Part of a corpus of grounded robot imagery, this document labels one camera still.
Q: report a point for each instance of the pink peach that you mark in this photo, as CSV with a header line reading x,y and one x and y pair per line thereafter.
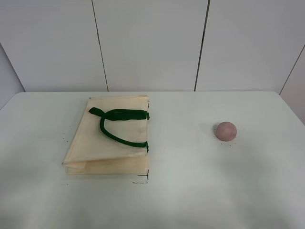
x,y
226,131

